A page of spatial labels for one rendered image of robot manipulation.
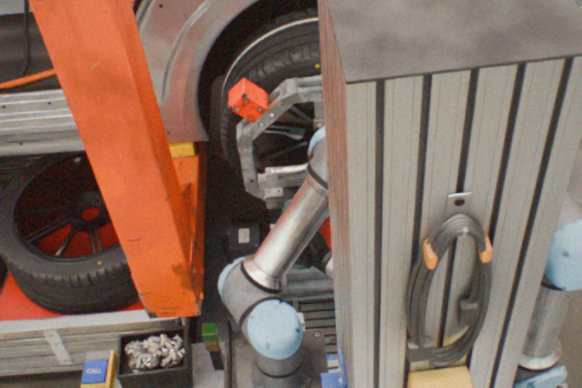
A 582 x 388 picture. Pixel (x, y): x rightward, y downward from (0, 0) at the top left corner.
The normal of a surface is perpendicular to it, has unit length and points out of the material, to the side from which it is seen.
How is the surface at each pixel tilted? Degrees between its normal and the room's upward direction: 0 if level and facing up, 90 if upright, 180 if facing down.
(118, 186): 90
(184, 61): 90
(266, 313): 7
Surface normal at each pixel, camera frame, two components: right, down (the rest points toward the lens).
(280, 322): -0.01, -0.60
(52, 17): 0.04, 0.73
